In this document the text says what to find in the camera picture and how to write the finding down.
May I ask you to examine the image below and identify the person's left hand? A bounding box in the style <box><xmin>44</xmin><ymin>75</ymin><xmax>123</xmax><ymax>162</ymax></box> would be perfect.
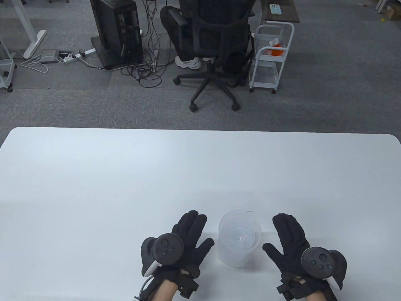
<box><xmin>150</xmin><ymin>211</ymin><xmax>215</xmax><ymax>283</ymax></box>

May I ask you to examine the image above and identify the person's right hand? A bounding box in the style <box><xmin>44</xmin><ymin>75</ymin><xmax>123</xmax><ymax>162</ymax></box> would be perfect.
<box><xmin>263</xmin><ymin>213</ymin><xmax>327</xmax><ymax>291</ymax></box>

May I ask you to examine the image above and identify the huge clear plastic beaker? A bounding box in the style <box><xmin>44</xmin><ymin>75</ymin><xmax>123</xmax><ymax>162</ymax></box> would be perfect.
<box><xmin>218</xmin><ymin>211</ymin><xmax>262</xmax><ymax>267</ymax></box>

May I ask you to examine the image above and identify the person's left forearm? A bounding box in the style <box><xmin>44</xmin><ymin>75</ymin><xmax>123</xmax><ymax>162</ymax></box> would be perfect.
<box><xmin>150</xmin><ymin>281</ymin><xmax>180</xmax><ymax>301</ymax></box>

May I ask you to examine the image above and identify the left black white controller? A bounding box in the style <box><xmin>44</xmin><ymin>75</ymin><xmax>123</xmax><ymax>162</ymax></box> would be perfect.
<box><xmin>141</xmin><ymin>234</ymin><xmax>184</xmax><ymax>277</ymax></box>

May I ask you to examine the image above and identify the black white controller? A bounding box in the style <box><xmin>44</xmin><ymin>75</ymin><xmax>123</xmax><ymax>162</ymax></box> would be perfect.
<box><xmin>301</xmin><ymin>247</ymin><xmax>347</xmax><ymax>289</ymax></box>
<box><xmin>141</xmin><ymin>234</ymin><xmax>184</xmax><ymax>277</ymax></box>

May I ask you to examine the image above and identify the right black white controller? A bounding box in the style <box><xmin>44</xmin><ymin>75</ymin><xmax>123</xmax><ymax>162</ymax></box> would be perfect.
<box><xmin>301</xmin><ymin>247</ymin><xmax>347</xmax><ymax>289</ymax></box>

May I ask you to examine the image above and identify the white rolling cart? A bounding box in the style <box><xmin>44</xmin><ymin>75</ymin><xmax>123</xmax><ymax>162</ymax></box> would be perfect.
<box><xmin>249</xmin><ymin>23</ymin><xmax>295</xmax><ymax>94</ymax></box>

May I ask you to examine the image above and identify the orange packet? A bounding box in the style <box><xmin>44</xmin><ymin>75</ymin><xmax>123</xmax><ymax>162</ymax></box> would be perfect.
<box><xmin>265</xmin><ymin>38</ymin><xmax>286</xmax><ymax>57</ymax></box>

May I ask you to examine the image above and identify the black office chair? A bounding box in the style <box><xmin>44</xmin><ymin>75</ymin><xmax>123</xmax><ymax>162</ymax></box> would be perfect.
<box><xmin>173</xmin><ymin>0</ymin><xmax>256</xmax><ymax>113</ymax></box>

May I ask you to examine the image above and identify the white power strip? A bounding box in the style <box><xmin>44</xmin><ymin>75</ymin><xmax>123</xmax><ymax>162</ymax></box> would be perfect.
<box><xmin>64</xmin><ymin>48</ymin><xmax>96</xmax><ymax>64</ymax></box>

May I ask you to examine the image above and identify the brown side table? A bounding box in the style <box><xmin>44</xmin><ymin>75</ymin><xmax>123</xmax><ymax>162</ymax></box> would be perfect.
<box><xmin>261</xmin><ymin>0</ymin><xmax>300</xmax><ymax>24</ymax></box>

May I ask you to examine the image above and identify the black computer tower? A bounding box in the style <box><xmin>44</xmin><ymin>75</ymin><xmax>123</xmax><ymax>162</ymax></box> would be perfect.
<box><xmin>90</xmin><ymin>0</ymin><xmax>144</xmax><ymax>70</ymax></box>

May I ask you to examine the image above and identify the grey floor socket box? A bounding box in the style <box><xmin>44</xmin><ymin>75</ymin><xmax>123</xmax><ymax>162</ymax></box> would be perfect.
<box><xmin>41</xmin><ymin>49</ymin><xmax>60</xmax><ymax>64</ymax></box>

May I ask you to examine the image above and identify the cardboard box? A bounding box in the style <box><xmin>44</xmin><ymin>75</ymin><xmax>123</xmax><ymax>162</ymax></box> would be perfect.
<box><xmin>384</xmin><ymin>6</ymin><xmax>401</xmax><ymax>21</ymax></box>

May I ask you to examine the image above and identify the white desk leg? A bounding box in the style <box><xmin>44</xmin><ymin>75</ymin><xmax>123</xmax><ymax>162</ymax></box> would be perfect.
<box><xmin>11</xmin><ymin>0</ymin><xmax>47</xmax><ymax>59</ymax></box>

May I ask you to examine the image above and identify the small white wheeled cart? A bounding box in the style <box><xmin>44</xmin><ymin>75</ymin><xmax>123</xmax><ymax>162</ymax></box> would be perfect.
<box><xmin>0</xmin><ymin>41</ymin><xmax>16</xmax><ymax>92</ymax></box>

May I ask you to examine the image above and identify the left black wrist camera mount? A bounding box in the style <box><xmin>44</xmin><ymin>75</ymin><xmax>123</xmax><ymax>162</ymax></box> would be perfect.
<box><xmin>179</xmin><ymin>273</ymin><xmax>200</xmax><ymax>298</ymax></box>

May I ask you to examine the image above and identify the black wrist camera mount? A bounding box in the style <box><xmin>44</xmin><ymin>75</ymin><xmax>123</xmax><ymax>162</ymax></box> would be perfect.
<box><xmin>179</xmin><ymin>273</ymin><xmax>200</xmax><ymax>298</ymax></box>
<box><xmin>276</xmin><ymin>277</ymin><xmax>302</xmax><ymax>301</ymax></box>

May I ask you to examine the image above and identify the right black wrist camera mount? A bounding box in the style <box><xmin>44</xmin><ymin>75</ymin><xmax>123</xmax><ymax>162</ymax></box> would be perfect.
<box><xmin>276</xmin><ymin>277</ymin><xmax>302</xmax><ymax>301</ymax></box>

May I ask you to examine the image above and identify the grey braided cable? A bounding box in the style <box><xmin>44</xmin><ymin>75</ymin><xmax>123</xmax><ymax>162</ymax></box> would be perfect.
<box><xmin>139</xmin><ymin>275</ymin><xmax>154</xmax><ymax>301</ymax></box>

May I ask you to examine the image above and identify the black cable bundle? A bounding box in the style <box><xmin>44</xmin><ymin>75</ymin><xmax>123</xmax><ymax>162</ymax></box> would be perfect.
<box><xmin>121</xmin><ymin>0</ymin><xmax>176</xmax><ymax>88</ymax></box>

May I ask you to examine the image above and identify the white coiled cable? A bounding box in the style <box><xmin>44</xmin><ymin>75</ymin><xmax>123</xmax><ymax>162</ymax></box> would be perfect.
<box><xmin>21</xmin><ymin>55</ymin><xmax>68</xmax><ymax>74</ymax></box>

